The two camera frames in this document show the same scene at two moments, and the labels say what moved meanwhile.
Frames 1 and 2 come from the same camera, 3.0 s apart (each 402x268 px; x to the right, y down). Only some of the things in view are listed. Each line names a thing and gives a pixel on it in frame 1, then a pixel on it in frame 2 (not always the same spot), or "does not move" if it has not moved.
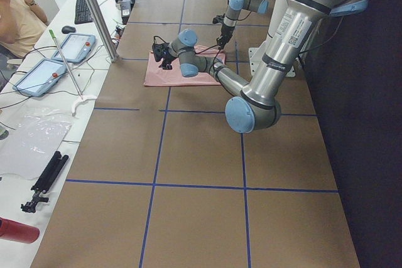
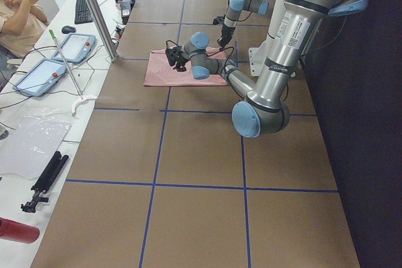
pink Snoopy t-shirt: (155, 76) does not move
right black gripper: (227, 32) does not move
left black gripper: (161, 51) → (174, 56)
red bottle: (15, 231) does not move
